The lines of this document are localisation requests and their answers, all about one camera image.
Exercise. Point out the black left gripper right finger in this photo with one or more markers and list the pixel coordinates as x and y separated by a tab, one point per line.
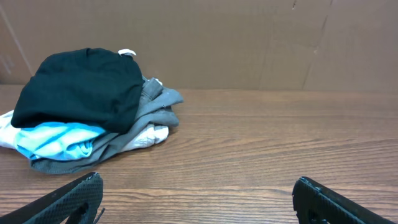
316	204

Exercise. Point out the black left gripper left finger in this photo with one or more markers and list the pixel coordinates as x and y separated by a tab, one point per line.
74	203

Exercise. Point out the black t-shirt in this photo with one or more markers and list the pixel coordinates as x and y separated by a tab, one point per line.
90	86

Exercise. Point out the light blue folded shirt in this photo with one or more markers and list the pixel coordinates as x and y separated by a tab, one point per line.
57	141

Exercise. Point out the beige folded garment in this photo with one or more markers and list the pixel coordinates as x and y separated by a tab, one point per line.
150	135

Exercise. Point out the grey folded garment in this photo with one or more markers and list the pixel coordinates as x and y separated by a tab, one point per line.
155	107

